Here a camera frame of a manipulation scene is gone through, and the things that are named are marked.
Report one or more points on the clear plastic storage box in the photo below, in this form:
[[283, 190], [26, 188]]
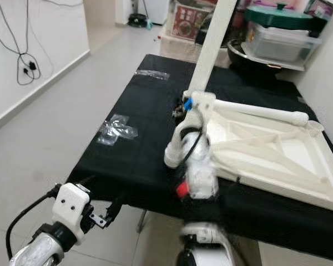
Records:
[[283, 44]]

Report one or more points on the black tablecloth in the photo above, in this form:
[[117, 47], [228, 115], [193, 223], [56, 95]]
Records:
[[144, 138]]

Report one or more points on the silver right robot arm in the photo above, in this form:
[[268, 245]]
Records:
[[200, 172]]

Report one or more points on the crumpled clear plastic sheet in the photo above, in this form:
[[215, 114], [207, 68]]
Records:
[[117, 130]]

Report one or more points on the black power adapter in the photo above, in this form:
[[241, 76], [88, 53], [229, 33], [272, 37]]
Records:
[[31, 66]]

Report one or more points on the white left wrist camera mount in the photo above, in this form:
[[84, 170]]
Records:
[[72, 210]]

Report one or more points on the metal folding table leg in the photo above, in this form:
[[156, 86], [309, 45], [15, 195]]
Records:
[[142, 220]]

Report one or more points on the white fridge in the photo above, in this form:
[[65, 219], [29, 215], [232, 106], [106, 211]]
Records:
[[158, 10]]

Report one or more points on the black metal wok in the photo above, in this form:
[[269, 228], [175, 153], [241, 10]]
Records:
[[238, 55]]

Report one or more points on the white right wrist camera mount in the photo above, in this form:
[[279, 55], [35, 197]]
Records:
[[202, 102]]

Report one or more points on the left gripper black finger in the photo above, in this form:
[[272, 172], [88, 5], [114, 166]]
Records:
[[114, 210]]

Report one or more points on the checked cloth covered bench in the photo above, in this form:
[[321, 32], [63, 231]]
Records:
[[177, 50]]

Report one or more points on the white plastic children table top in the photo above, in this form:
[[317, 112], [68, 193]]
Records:
[[288, 138]]

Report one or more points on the black robot vacuum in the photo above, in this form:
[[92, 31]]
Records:
[[139, 19]]

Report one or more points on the teal headed mop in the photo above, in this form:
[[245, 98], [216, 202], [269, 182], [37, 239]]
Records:
[[150, 24]]

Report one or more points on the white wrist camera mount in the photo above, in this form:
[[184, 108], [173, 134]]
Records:
[[72, 210], [202, 102]]

